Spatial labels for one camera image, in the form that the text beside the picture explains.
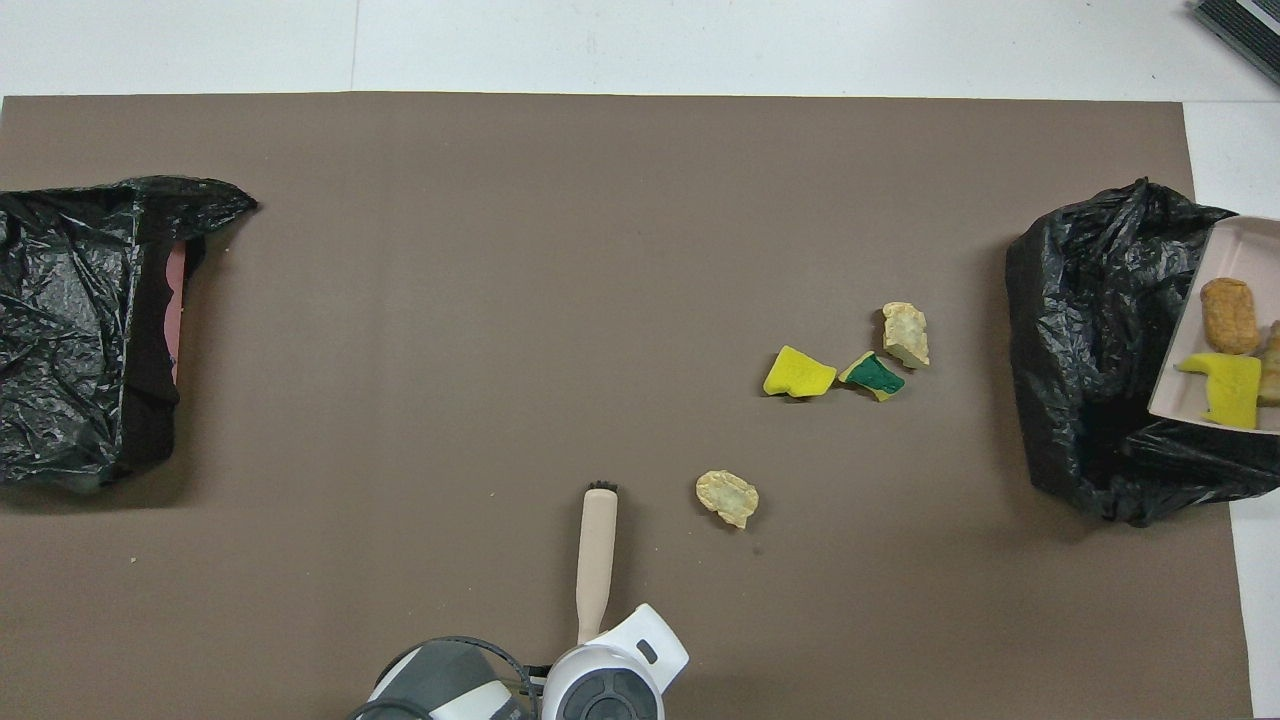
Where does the beige sponge piece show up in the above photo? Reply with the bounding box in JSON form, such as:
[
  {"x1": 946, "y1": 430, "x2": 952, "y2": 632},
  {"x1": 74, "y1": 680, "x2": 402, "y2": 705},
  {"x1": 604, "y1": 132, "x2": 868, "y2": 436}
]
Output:
[{"x1": 696, "y1": 469, "x2": 760, "y2": 530}]

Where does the beige hand brush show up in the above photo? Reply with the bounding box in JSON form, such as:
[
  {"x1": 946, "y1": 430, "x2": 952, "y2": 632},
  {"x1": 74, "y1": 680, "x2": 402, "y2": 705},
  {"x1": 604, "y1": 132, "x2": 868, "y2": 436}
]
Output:
[{"x1": 575, "y1": 481, "x2": 620, "y2": 646}]

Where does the green and yellow sponge piece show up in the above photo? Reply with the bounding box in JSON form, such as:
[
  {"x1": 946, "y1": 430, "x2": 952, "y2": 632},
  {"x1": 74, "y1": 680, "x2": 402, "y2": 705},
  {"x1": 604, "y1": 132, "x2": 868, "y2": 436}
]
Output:
[{"x1": 838, "y1": 350, "x2": 906, "y2": 403}]

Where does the pale sponge piece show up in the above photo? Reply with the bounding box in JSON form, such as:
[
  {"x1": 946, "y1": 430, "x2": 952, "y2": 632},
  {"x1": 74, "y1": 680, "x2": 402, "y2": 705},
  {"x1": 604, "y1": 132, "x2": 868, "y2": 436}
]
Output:
[{"x1": 882, "y1": 302, "x2": 931, "y2": 370}]

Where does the orange brown sponge piece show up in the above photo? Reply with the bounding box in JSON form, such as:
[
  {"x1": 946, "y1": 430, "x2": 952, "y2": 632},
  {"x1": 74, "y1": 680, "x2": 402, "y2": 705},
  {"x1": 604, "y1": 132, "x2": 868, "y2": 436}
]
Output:
[{"x1": 1200, "y1": 277, "x2": 1261, "y2": 356}]

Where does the notched yellow sponge piece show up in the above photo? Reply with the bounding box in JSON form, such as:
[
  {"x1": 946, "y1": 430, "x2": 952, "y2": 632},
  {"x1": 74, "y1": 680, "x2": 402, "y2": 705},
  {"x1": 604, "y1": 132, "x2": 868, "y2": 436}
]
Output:
[{"x1": 1175, "y1": 352, "x2": 1263, "y2": 429}]

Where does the beige plastic dustpan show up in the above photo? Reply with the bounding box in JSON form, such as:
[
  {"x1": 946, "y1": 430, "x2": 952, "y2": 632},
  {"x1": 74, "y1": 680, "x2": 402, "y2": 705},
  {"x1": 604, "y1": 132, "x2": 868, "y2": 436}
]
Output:
[{"x1": 1148, "y1": 214, "x2": 1280, "y2": 436}]

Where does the black bag lined bin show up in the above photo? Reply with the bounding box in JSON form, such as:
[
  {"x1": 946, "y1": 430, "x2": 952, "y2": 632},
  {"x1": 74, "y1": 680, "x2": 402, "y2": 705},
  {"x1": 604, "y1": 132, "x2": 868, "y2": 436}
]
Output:
[{"x1": 1005, "y1": 178, "x2": 1280, "y2": 528}]

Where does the pink bin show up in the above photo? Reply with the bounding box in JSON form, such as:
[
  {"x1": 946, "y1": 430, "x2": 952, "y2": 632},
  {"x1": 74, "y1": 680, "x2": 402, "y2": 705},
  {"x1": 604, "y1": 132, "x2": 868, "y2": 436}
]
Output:
[{"x1": 165, "y1": 243, "x2": 189, "y2": 386}]

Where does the black bag over pink bin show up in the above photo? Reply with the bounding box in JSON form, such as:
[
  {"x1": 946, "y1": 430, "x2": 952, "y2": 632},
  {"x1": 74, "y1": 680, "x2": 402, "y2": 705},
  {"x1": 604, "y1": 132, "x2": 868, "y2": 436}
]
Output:
[{"x1": 0, "y1": 176, "x2": 259, "y2": 493}]

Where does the brown table mat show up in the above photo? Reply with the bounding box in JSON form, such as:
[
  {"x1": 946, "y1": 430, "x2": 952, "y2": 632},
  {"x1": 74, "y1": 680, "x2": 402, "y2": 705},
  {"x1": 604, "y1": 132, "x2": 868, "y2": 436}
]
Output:
[{"x1": 0, "y1": 93, "x2": 1253, "y2": 720}]

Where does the dark ribbed panel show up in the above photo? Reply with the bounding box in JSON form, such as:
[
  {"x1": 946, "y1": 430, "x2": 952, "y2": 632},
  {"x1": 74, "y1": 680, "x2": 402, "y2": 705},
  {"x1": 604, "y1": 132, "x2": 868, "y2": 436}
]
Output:
[{"x1": 1190, "y1": 0, "x2": 1280, "y2": 86}]

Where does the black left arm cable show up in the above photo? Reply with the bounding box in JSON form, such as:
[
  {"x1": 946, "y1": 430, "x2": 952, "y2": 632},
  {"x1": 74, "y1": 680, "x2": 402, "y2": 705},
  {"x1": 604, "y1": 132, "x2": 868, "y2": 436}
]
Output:
[{"x1": 350, "y1": 636, "x2": 547, "y2": 720}]

